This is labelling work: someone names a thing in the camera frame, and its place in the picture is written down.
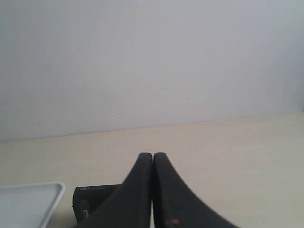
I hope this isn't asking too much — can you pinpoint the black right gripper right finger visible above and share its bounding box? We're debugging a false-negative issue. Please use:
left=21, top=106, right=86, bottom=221
left=153, top=152, right=236, bottom=228

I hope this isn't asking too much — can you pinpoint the black handheld barcode scanner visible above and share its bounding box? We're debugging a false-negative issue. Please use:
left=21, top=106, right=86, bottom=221
left=72, top=184, right=120, bottom=224

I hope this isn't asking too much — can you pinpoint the white plastic tray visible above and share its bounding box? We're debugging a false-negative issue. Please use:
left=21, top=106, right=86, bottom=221
left=0, top=182, right=65, bottom=228

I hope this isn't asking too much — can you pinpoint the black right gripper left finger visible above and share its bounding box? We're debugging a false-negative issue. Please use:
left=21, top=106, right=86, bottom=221
left=76, top=152, right=152, bottom=228

